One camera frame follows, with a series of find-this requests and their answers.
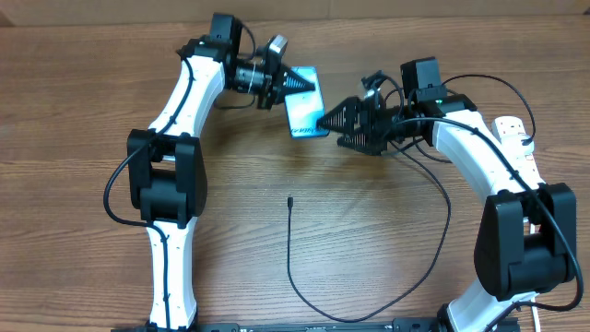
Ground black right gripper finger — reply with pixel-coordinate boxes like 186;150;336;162
336;133;387;156
316;97;361;134

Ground Galaxy smartphone with teal screen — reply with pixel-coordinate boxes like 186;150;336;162
285;66;329;139

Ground black USB charging cable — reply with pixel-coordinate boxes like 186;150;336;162
286;74;537;324

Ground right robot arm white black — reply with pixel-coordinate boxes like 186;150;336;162
318;57;584;331

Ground white charger plug adapter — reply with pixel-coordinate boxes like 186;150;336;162
501;134;535;156

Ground white power strip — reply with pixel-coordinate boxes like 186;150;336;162
492;116;545;188

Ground white power strip cord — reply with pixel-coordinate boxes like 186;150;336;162
527;220;542;332

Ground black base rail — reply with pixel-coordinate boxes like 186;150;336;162
110;316;520;332

